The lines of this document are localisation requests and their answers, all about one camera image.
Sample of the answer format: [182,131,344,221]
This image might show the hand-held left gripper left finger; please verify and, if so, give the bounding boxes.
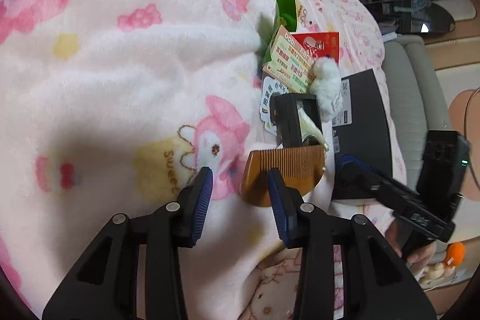
[42,166,214,320]

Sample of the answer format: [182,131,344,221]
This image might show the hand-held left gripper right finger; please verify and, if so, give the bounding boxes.
[267,168,437,320]

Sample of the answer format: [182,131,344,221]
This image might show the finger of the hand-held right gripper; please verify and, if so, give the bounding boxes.
[335,154,421,216]

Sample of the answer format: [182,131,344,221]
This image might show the wooden comb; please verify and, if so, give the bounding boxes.
[239,145,326,207]

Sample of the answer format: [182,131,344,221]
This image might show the black cardboard box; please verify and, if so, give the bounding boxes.
[330,68,404,206]

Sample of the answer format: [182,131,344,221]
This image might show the person's right hand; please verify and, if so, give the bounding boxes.
[386,220,438,268]

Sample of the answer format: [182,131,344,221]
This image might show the cream plastic piece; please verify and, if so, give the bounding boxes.
[298,109,331,153]

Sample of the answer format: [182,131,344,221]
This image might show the pink printed pyjama pants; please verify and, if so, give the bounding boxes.
[240,243,346,320]

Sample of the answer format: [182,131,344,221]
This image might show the orange toy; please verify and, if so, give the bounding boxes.
[442,242,466,266]

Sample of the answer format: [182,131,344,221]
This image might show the grey sofa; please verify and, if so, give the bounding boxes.
[377,34,454,186]

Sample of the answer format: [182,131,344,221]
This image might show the small black window box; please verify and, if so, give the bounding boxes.
[270,92,324,149]

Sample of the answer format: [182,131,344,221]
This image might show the white fluffy plush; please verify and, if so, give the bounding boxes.
[312,57,346,122]

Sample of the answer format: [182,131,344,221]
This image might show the cream toy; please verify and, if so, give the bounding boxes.
[418,262,456,287]

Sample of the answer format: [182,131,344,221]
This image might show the white sticker card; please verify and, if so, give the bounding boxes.
[259,76,286,133]

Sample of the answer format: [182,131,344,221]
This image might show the beige printed card pack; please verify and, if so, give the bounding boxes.
[262,25,317,94]

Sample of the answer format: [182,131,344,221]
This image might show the red packet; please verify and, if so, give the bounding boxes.
[290,31,340,66]

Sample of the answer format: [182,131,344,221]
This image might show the black glass table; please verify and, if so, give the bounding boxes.
[375,1,456,36]

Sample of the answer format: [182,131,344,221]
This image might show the pink printed blanket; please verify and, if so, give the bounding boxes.
[0,0,407,320]

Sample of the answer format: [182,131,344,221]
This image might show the green packet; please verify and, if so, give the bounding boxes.
[259,0,299,62]

